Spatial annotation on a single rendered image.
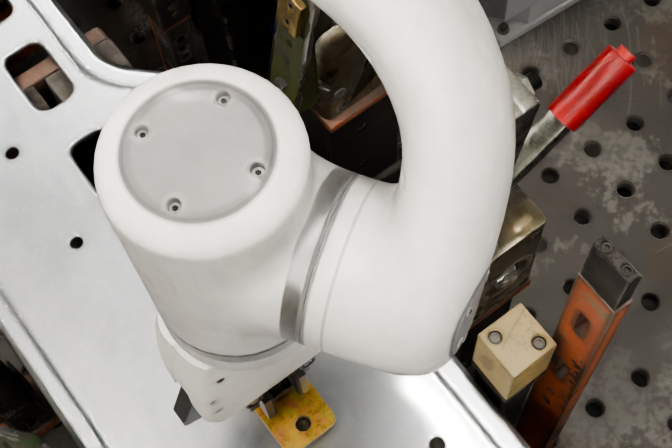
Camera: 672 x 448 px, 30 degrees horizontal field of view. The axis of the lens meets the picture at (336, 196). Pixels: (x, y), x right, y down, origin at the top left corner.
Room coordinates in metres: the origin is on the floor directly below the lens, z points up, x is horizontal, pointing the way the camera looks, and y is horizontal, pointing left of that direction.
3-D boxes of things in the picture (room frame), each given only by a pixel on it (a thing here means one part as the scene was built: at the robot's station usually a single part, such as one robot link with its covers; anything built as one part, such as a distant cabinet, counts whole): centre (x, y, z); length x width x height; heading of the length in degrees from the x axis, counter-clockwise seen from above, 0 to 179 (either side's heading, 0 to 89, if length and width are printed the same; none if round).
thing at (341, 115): (0.46, -0.02, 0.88); 0.11 x 0.09 x 0.37; 122
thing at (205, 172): (0.21, 0.05, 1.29); 0.09 x 0.08 x 0.13; 65
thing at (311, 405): (0.21, 0.05, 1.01); 0.08 x 0.04 x 0.01; 32
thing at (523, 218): (0.30, -0.09, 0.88); 0.07 x 0.06 x 0.35; 122
